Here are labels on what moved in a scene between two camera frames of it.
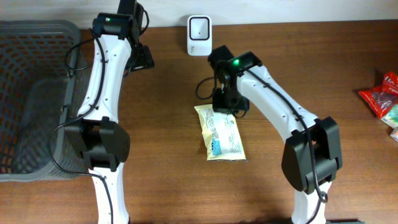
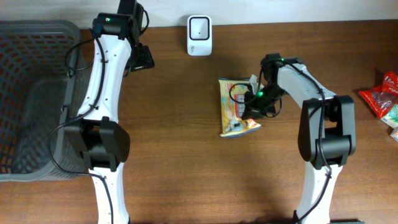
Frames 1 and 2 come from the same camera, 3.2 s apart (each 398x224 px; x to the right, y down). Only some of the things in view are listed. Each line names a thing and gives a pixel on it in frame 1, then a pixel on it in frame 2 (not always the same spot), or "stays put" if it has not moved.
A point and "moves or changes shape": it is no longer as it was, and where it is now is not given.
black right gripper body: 230,106 -> 252,110
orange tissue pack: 394,134 stays put
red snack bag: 384,98 stays put
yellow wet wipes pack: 221,135 moves or changes shape
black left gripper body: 142,59 stays put
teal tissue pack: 391,117 stays put
